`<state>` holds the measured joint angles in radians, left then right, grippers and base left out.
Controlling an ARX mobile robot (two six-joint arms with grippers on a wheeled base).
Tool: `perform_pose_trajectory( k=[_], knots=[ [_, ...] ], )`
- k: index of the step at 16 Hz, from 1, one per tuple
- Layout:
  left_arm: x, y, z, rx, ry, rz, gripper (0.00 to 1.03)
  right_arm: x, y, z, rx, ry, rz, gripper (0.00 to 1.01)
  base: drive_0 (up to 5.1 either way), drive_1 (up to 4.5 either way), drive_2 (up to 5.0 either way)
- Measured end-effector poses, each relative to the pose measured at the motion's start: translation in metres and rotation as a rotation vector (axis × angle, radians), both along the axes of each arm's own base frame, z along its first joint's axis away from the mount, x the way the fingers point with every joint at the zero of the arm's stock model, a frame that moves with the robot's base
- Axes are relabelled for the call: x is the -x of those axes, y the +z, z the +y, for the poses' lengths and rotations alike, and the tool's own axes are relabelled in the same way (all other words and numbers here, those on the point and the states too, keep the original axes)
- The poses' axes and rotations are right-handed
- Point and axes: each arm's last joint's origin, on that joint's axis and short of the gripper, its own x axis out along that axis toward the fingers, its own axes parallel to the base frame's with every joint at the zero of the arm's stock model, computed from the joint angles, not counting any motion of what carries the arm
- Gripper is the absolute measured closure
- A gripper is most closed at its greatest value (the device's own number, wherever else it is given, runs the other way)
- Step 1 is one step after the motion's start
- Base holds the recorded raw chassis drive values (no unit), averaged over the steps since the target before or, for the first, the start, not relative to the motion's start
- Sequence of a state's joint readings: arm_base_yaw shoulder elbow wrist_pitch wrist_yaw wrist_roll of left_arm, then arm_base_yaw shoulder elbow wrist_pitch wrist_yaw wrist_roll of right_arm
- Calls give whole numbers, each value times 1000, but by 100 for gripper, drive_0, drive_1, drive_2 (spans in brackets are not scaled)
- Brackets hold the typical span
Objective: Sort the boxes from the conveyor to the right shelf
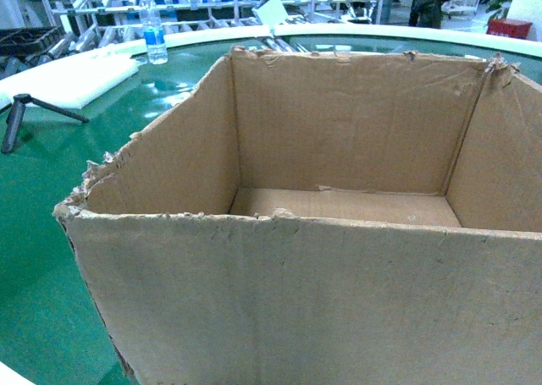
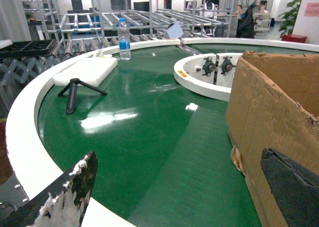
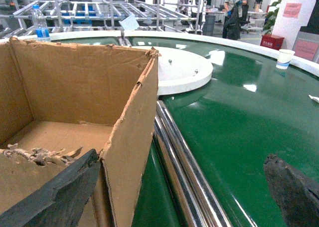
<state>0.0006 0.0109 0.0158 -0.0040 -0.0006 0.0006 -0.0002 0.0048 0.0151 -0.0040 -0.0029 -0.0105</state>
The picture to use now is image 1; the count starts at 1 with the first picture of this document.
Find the metal roller rack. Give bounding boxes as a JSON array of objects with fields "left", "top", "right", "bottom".
[{"left": 52, "top": 0, "right": 384, "bottom": 55}]

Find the white foam sheet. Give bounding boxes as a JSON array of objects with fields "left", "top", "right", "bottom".
[{"left": 1, "top": 47, "right": 138, "bottom": 109}]

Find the red plastic crate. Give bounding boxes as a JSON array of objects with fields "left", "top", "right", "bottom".
[{"left": 486, "top": 18, "right": 533, "bottom": 40}]

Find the white round conveyor table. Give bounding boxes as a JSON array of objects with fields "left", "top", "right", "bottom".
[{"left": 1, "top": 24, "right": 541, "bottom": 384}]

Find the black plastic tray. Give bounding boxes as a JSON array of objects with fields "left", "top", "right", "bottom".
[{"left": 0, "top": 26, "right": 65, "bottom": 57}]

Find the brown cardboard box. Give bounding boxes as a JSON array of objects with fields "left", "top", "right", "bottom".
[{"left": 54, "top": 47, "right": 541, "bottom": 384}]

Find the black mini tripod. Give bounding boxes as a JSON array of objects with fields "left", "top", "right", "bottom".
[{"left": 1, "top": 93, "right": 90, "bottom": 154}]

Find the clear plastic water bottle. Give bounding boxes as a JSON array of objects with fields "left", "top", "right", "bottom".
[{"left": 139, "top": 0, "right": 169, "bottom": 64}]

